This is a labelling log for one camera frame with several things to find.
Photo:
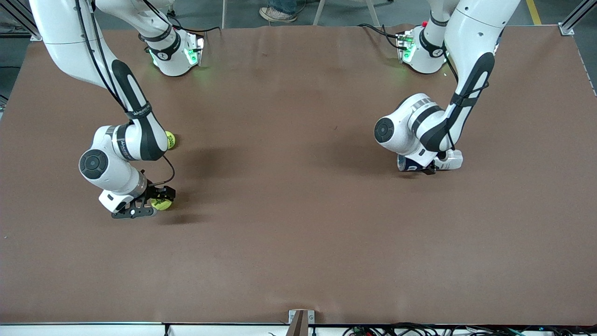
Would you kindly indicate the white table edge rail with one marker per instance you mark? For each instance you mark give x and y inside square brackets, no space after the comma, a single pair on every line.
[93,330]

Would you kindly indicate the white stand leg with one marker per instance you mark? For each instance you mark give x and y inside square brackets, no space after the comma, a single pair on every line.
[372,13]
[224,14]
[319,13]

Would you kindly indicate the aluminium frame post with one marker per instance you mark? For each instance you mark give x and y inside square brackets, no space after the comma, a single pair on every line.
[18,18]
[571,23]

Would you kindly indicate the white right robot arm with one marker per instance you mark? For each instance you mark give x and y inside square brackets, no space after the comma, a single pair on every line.
[60,37]

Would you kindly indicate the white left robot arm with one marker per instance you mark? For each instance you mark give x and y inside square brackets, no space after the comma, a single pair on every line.
[475,28]

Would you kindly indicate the paper table cover sheet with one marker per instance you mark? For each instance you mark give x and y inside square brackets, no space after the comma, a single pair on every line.
[298,233]

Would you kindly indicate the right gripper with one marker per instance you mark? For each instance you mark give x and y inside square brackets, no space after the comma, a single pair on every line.
[153,192]

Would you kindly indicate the grey sneaker shoe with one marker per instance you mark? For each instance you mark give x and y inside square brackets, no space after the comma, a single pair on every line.
[277,15]

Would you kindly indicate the blue jeans leg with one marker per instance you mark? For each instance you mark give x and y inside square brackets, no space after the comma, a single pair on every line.
[284,4]

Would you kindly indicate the clear tennis ball can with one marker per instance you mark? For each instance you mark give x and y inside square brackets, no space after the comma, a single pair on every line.
[410,165]

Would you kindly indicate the metal table edge bracket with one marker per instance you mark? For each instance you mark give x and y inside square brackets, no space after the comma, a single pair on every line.
[301,324]

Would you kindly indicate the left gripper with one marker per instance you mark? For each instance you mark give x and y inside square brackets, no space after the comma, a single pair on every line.
[441,155]

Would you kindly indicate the yellow tennis ball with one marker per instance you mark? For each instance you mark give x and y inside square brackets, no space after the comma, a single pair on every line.
[171,140]
[161,205]

